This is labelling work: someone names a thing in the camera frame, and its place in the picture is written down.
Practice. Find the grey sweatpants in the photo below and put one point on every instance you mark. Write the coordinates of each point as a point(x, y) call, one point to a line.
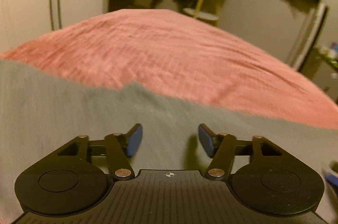
point(40, 113)

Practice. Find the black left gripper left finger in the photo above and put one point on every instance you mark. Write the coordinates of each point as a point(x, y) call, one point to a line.
point(116, 148)

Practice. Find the dark cabinet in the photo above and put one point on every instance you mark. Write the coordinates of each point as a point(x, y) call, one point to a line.
point(320, 70)

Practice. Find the pink ribbed bedspread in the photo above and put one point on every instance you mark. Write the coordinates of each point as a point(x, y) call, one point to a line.
point(175, 55)

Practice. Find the grey soundbar shelf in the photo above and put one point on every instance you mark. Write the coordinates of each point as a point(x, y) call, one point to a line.
point(308, 35)

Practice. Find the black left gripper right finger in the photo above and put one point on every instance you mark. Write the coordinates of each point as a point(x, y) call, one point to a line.
point(222, 148)

